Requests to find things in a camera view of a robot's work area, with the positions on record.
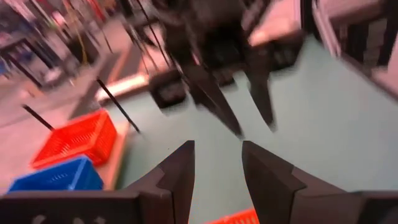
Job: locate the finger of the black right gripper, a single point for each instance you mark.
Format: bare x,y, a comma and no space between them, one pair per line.
217,102
262,93

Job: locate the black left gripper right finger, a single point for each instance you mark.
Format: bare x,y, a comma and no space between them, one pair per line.
273,193

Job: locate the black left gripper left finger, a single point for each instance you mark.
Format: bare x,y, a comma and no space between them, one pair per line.
177,186

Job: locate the orange plastic mesh basket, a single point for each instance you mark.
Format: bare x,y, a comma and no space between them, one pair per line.
77,140
239,219

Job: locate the blue plastic mesh basket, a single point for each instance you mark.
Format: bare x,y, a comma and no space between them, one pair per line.
56,179

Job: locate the wooden shelf board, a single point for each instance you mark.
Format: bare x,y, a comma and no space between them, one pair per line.
112,168

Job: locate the black metal shelf support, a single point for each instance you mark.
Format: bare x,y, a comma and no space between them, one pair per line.
118,105

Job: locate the green table mat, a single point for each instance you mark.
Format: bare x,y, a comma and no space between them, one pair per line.
326,140

